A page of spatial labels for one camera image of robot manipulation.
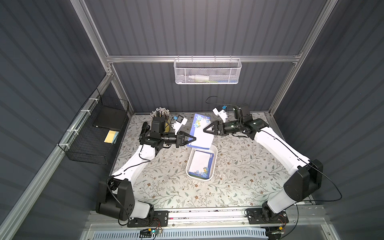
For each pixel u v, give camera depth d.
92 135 0.80
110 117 0.84
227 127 0.67
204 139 0.72
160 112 0.96
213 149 0.94
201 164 0.91
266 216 0.66
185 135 0.70
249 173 0.89
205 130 0.70
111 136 0.75
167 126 0.69
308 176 0.42
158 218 0.74
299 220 0.72
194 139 0.72
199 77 0.90
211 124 0.68
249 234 0.70
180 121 0.68
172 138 0.68
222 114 0.70
